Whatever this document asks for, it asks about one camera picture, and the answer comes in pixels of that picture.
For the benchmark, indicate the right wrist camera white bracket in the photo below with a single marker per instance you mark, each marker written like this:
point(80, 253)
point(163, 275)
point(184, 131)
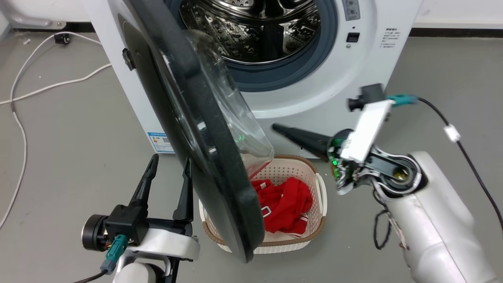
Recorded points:
point(367, 125)

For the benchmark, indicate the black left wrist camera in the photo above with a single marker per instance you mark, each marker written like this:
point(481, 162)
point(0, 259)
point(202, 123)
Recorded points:
point(125, 224)

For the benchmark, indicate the grey rubber door gasket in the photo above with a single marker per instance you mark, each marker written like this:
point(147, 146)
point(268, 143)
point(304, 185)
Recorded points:
point(298, 68)

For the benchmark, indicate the blue energy label sticker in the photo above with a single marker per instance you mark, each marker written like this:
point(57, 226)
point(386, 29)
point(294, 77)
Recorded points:
point(161, 142)

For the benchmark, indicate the teal left camera connector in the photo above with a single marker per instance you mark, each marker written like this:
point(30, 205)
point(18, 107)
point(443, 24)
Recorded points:
point(116, 251)

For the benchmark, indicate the cream perforated laundry basket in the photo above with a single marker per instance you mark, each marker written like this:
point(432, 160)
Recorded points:
point(292, 167)

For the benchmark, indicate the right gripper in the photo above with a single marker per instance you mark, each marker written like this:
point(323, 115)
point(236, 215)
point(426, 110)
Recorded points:
point(344, 173)

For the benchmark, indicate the red garment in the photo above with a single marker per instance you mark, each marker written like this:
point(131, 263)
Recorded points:
point(285, 204)

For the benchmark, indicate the black round washing machine door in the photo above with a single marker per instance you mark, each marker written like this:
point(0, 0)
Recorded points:
point(204, 157)

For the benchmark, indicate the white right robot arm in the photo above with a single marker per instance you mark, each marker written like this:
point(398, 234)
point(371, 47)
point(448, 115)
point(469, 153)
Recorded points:
point(432, 224)

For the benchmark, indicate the steel washing machine drum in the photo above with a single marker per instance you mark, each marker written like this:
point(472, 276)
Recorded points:
point(259, 27)

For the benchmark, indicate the white front-load washing machine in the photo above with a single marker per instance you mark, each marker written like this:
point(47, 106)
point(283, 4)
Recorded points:
point(377, 78)

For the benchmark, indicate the black caster wheel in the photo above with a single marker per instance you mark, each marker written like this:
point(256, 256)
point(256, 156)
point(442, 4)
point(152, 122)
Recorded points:
point(62, 38)

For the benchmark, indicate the teal camera connector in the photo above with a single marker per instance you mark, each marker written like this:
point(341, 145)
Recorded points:
point(402, 100)
point(116, 251)

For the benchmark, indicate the teal right camera connector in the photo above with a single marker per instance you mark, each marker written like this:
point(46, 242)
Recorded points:
point(402, 100)

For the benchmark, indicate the white furniture base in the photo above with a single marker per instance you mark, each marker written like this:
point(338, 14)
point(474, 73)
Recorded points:
point(27, 13)

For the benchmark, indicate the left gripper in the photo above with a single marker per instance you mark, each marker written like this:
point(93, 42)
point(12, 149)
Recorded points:
point(169, 241)

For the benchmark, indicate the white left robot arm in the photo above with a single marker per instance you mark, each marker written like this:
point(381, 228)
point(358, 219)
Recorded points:
point(137, 273)

